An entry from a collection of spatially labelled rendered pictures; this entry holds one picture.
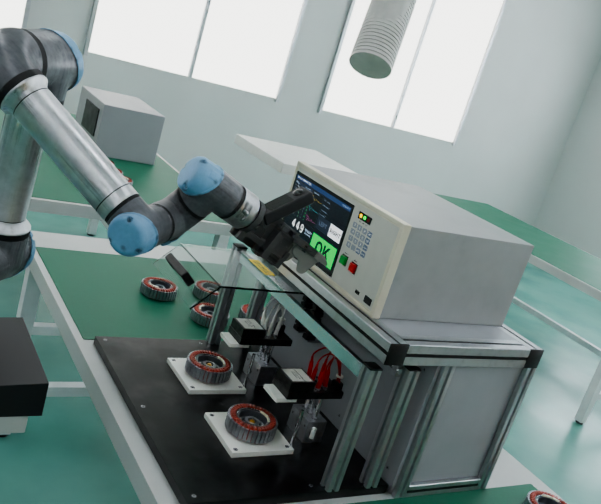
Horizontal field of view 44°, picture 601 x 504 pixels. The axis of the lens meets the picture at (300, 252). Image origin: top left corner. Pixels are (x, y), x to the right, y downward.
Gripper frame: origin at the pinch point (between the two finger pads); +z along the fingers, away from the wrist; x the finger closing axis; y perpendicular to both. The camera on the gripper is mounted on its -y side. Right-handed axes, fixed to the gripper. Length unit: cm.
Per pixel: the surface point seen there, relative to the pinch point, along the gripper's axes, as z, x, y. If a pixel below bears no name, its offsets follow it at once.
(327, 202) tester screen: 3.0, -12.4, -10.5
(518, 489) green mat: 71, 27, 15
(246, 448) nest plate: 8.7, 9.7, 40.8
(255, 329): 13.1, -17.7, 23.5
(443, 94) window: 378, -470, -204
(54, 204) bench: 7, -154, 47
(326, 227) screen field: 5.1, -9.9, -5.9
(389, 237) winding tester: 2.7, 11.3, -11.4
